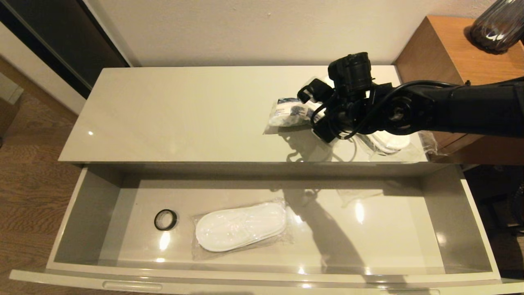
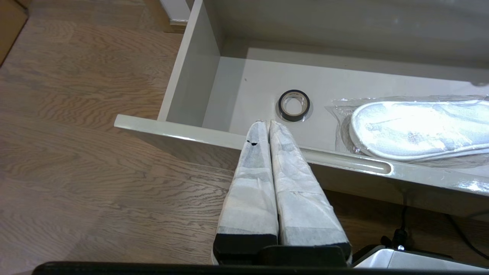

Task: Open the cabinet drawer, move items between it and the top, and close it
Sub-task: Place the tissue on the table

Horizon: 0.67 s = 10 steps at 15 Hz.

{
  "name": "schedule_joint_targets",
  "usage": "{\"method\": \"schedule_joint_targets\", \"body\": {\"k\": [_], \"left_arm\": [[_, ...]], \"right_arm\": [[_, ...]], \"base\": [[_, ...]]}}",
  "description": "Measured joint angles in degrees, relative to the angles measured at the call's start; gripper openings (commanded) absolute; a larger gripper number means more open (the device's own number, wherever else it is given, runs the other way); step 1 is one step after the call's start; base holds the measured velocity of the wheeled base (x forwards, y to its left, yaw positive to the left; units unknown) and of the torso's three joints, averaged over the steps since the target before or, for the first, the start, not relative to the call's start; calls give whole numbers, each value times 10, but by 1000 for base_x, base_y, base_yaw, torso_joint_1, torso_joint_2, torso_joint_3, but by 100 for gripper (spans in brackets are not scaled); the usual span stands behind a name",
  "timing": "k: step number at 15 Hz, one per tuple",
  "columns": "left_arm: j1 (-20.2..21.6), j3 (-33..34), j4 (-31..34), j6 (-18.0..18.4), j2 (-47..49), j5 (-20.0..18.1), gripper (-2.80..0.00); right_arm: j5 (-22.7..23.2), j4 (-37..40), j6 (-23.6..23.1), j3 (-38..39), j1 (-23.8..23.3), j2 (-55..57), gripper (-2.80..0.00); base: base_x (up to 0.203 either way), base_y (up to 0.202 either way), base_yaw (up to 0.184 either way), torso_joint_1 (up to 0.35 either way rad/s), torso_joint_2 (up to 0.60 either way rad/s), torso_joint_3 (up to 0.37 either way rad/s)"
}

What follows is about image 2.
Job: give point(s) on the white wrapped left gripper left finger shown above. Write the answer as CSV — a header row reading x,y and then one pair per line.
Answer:
x,y
250,191

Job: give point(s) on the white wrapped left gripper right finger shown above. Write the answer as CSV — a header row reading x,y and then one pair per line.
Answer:
x,y
301,191

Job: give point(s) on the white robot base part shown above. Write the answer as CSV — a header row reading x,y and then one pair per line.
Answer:
x,y
412,259

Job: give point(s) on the black tape roll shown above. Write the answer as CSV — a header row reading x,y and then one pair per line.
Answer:
x,y
294,93

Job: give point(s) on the black power plug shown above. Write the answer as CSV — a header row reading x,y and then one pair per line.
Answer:
x,y
399,238

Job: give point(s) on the white slippers in clear bag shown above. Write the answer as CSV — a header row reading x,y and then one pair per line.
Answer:
x,y
420,130

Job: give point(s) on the brown wooden box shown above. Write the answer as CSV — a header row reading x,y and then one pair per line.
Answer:
x,y
9,30

